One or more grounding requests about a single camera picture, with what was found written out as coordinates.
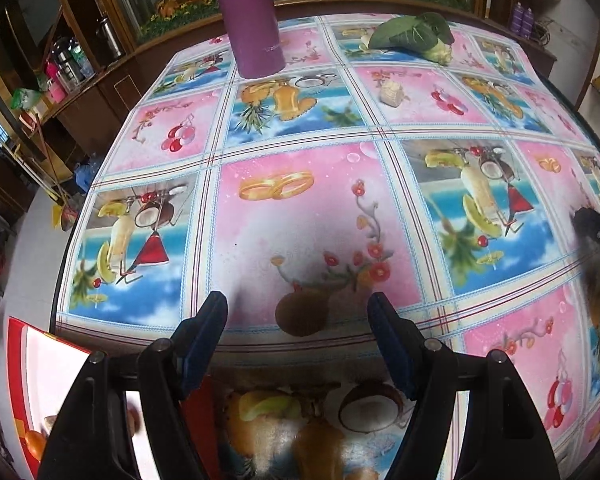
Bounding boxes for small orange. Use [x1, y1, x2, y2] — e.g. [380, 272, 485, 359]
[22, 430, 48, 463]

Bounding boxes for blue water jug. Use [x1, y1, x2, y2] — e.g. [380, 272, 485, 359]
[72, 152, 101, 196]

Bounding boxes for yellow dustpan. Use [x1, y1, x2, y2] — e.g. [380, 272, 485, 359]
[52, 202, 78, 231]

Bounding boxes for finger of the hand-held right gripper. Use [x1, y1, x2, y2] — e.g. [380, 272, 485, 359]
[572, 206, 600, 261]

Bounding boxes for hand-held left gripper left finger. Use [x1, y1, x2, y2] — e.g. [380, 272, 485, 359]
[37, 290, 229, 480]

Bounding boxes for pink bottle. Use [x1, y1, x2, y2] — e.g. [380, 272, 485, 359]
[45, 62, 66, 106]

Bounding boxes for small white chunk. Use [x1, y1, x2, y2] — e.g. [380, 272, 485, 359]
[380, 79, 410, 107]

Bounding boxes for silver thermos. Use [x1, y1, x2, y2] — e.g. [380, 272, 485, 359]
[50, 40, 81, 86]

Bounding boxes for broom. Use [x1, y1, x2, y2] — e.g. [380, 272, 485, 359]
[15, 115, 81, 231]

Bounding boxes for green bag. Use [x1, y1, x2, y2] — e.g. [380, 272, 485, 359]
[10, 87, 48, 111]

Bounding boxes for red tray with white inside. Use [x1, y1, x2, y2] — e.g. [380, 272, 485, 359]
[7, 316, 216, 480]

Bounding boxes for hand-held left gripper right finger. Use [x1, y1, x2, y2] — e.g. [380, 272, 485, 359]
[367, 292, 561, 480]

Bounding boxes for steel thermos flask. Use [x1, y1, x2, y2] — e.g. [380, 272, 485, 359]
[96, 16, 126, 61]

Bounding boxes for round brown fruit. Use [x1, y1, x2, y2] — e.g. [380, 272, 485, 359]
[275, 287, 331, 337]

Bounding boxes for green cabbage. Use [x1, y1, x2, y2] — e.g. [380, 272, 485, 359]
[367, 12, 456, 66]

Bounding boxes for green bottle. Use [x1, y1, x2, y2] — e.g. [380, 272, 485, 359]
[76, 47, 95, 80]

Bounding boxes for wooden cabinet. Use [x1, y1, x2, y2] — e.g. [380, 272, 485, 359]
[0, 0, 221, 201]

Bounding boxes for printed plastic tablecloth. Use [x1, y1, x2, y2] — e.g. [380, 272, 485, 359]
[55, 12, 600, 480]

